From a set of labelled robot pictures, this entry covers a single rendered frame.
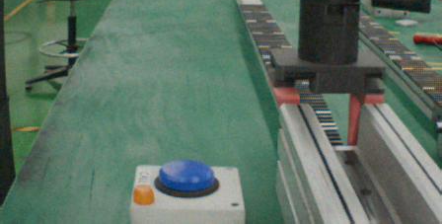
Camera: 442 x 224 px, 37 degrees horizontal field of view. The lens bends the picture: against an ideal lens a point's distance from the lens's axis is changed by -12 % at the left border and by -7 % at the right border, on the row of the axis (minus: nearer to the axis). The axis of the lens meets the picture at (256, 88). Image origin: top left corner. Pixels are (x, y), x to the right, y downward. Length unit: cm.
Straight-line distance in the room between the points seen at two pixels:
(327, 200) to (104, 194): 26
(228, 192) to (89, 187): 19
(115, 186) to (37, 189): 8
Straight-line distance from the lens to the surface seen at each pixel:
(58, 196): 64
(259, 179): 68
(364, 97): 66
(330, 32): 64
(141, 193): 48
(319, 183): 46
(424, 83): 93
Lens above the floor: 105
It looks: 16 degrees down
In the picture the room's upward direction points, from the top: 2 degrees clockwise
